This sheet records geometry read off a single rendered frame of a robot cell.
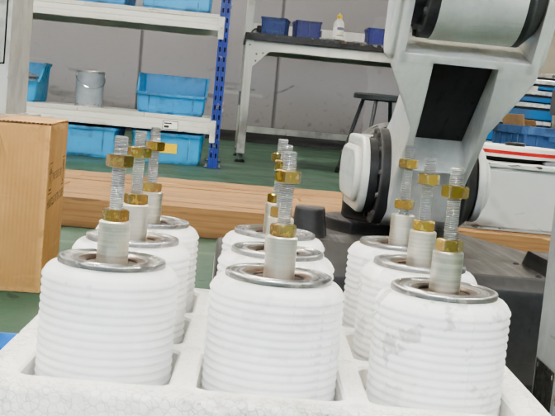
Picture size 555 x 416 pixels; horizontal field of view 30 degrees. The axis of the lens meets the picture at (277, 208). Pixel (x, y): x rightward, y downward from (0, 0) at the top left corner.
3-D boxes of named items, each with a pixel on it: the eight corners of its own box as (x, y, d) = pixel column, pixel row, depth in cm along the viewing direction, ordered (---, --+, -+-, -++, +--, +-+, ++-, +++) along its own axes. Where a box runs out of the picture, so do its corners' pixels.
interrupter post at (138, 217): (149, 243, 86) (151, 203, 86) (144, 247, 84) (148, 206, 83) (120, 240, 86) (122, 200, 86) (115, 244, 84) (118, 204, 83)
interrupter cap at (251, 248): (215, 255, 83) (216, 246, 83) (252, 246, 90) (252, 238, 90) (304, 268, 80) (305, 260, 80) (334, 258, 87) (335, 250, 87)
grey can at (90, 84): (75, 105, 560) (78, 69, 558) (105, 107, 561) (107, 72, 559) (72, 105, 545) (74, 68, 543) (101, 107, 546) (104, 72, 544)
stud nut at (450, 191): (472, 200, 72) (474, 187, 72) (453, 199, 72) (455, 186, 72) (455, 196, 74) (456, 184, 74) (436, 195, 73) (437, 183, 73)
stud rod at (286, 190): (276, 258, 72) (286, 152, 72) (271, 257, 73) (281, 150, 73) (289, 259, 73) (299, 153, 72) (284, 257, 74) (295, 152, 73)
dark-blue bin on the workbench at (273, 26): (263, 37, 641) (265, 19, 640) (289, 40, 640) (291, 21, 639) (258, 35, 617) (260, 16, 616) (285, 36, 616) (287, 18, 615)
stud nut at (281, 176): (277, 182, 71) (279, 170, 71) (270, 180, 73) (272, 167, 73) (305, 184, 72) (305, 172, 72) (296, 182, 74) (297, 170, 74)
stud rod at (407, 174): (406, 226, 96) (415, 145, 95) (396, 225, 96) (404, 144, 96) (408, 225, 97) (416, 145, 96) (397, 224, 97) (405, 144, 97)
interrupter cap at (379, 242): (411, 243, 102) (412, 236, 102) (456, 257, 95) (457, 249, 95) (344, 241, 99) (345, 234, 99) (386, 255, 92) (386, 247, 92)
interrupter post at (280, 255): (267, 284, 72) (271, 237, 71) (257, 277, 74) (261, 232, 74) (299, 286, 73) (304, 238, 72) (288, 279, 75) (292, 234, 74)
